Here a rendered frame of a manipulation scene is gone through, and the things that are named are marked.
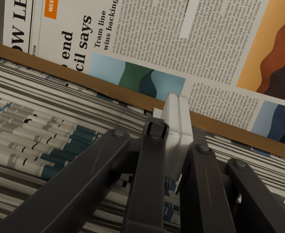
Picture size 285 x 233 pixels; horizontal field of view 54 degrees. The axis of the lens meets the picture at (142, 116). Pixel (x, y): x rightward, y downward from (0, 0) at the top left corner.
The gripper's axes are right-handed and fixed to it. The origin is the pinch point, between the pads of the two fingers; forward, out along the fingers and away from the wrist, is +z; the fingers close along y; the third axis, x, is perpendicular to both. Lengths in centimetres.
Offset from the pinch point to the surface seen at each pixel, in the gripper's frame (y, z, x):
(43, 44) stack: -14.4, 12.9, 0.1
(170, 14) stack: -2.0, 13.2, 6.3
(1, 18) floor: -66, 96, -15
